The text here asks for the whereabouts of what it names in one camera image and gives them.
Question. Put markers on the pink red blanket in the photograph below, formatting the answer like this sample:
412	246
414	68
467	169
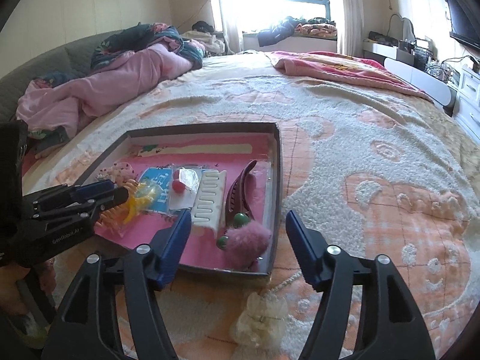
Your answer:
340	68

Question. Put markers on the pink duvet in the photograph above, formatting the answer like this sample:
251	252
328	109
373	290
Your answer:
74	104

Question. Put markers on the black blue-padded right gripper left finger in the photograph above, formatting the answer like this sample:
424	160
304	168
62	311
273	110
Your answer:
87	324

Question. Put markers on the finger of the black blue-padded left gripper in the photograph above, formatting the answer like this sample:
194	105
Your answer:
45	212
64	193

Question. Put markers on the white drawer cabinet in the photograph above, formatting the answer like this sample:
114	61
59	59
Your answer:
466	110

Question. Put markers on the maroon banana hair clip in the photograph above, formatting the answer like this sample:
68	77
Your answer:
236	198

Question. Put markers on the white low desk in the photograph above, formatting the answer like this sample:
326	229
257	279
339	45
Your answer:
408	60

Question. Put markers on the dark floral quilt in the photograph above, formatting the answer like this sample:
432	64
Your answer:
117	49

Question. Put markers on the dark cardboard box tray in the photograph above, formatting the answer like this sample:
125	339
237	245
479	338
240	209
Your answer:
228	175

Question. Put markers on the person's left hand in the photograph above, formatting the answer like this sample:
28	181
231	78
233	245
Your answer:
14	288

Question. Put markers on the pink polka dot hair bow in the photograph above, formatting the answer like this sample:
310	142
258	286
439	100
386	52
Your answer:
119	173

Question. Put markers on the clothes pile on windowsill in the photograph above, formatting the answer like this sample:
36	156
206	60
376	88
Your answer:
317	27

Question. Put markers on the black flat television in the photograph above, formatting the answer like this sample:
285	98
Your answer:
462	29

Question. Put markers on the red ball hair tie pack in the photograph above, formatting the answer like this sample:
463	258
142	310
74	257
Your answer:
183	188

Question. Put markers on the pink fluffy pompom clip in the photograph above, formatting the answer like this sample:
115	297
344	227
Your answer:
244	242

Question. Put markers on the grey green headboard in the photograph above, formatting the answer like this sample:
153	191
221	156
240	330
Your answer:
73	58

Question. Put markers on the cream peach bedspread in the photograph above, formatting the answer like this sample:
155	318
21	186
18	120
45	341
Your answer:
376	172

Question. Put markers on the cream lace hair scrunchie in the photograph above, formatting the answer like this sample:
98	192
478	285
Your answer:
262	323

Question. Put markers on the white hair comb clip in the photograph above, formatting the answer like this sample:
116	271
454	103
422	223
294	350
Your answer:
207	209

